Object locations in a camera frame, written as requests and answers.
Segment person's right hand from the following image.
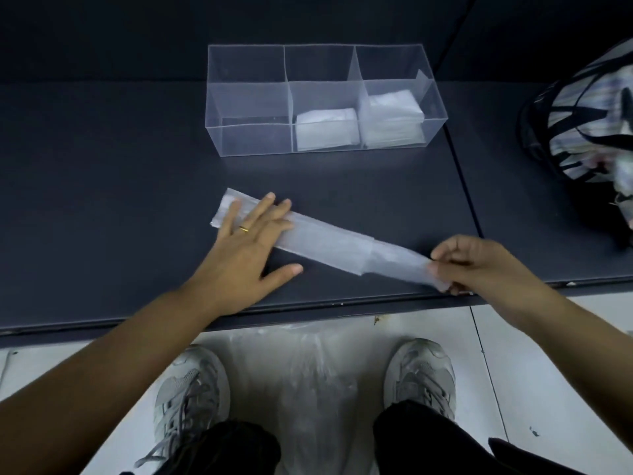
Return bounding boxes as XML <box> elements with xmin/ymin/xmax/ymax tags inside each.
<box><xmin>428</xmin><ymin>234</ymin><xmax>543</xmax><ymax>317</ymax></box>

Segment person's left hand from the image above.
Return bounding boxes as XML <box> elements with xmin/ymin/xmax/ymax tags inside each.
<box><xmin>190</xmin><ymin>192</ymin><xmax>304</xmax><ymax>317</ymax></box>

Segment clear three-compartment plastic box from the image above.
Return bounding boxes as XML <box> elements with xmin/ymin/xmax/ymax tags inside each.
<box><xmin>204</xmin><ymin>43</ymin><xmax>449</xmax><ymax>158</ymax></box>

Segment pile of plastic bags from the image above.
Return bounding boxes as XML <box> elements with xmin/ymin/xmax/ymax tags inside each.
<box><xmin>217</xmin><ymin>321</ymin><xmax>392</xmax><ymax>475</ymax></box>

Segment stack of plastic bags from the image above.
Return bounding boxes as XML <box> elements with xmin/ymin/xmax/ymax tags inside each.
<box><xmin>359</xmin><ymin>91</ymin><xmax>426</xmax><ymax>149</ymax></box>

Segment person's right forearm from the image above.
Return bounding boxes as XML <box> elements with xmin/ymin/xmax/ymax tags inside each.
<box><xmin>494</xmin><ymin>276</ymin><xmax>633</xmax><ymax>451</ymax></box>

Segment person's left forearm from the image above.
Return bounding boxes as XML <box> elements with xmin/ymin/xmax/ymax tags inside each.
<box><xmin>0</xmin><ymin>286</ymin><xmax>224</xmax><ymax>475</ymax></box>

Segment person's right grey shoe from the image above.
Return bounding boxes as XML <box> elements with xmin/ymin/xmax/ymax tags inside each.
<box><xmin>383</xmin><ymin>338</ymin><xmax>457</xmax><ymax>421</ymax></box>

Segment person's grey shoe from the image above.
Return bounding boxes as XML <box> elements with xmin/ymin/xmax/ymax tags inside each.
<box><xmin>383</xmin><ymin>338</ymin><xmax>457</xmax><ymax>421</ymax></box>
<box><xmin>134</xmin><ymin>344</ymin><xmax>232</xmax><ymax>468</ymax></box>

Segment person's left grey shoe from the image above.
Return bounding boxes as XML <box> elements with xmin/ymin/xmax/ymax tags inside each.
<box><xmin>134</xmin><ymin>344</ymin><xmax>232</xmax><ymax>468</ymax></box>

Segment black white striped tote bag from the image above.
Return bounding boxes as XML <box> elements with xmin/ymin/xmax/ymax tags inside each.
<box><xmin>516</xmin><ymin>36</ymin><xmax>633</xmax><ymax>248</ymax></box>

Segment black trousers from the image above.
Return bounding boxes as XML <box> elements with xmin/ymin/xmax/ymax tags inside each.
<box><xmin>118</xmin><ymin>399</ymin><xmax>584</xmax><ymax>475</ymax></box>

